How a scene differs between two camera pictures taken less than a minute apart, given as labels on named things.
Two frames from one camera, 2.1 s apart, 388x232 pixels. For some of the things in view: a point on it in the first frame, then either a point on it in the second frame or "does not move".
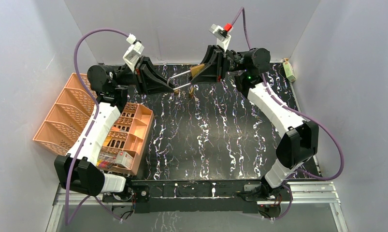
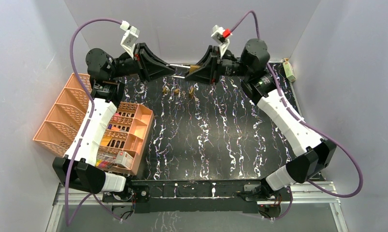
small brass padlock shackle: (191, 90) does not move
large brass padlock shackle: (194, 71) -> (193, 68)
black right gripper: (213, 71) does not move
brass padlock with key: (177, 91) does not move
